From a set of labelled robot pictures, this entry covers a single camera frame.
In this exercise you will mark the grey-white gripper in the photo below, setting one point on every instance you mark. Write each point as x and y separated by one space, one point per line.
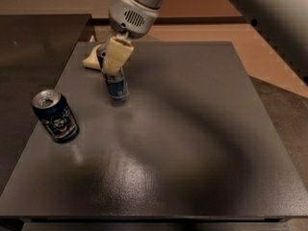
131 19

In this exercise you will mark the slim silver-blue Red Bull can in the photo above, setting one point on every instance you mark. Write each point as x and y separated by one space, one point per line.
116 84

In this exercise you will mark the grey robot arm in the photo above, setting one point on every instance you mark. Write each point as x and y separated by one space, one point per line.
278 55

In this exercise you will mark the dark blue Pepsi can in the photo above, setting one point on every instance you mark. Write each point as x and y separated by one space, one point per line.
54 114

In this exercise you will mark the yellow sponge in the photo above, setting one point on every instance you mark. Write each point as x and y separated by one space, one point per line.
91 60

